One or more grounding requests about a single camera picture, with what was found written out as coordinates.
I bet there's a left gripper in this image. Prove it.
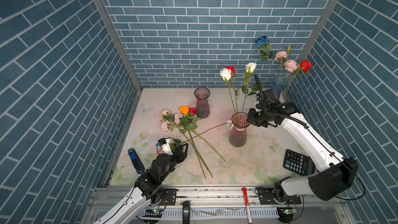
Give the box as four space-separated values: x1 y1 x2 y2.
159 143 189 183

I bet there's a pink glass vase with ribbon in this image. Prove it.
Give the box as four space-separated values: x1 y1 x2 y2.
228 112 250 147

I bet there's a purple blue gradient vase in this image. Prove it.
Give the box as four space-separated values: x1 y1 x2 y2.
271 77 288 100

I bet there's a white rose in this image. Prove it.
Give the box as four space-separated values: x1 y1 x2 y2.
241 62 257 112
220 66 237 113

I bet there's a red rose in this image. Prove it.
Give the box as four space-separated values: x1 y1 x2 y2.
226 66 239 113
292 60 313 76

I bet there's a pink carnation spray stem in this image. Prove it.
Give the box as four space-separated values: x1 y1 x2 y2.
275 46 298 80

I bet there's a blue rose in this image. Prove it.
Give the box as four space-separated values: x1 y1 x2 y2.
256 36 275 79

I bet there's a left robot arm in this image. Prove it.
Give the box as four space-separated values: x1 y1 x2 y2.
96 143 189 224

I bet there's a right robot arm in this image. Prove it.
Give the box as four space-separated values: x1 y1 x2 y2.
248 100 359 202

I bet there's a dark purple glass vase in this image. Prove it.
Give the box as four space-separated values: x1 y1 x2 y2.
194 87 210 119

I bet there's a pink rose on table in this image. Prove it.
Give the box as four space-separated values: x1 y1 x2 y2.
167 122 227 146

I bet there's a pale pink bud spray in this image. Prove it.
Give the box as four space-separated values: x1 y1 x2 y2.
160 108 207 179

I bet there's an orange rose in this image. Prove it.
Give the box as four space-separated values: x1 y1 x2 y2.
176 106 213 178

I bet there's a blue black handheld device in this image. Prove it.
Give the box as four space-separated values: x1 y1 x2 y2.
127 148 145 175

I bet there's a black calculator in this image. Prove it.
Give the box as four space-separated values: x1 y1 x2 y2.
283 149 316 176

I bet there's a red white marker pen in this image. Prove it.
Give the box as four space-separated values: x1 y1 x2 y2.
242 187 253 224

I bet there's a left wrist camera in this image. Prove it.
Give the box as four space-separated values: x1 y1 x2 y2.
157 138 177 156

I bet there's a black corrugated cable conduit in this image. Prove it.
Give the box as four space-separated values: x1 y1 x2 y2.
253 74 308 128

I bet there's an aluminium mounting rail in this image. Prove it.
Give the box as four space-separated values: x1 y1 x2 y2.
88 185 346 209

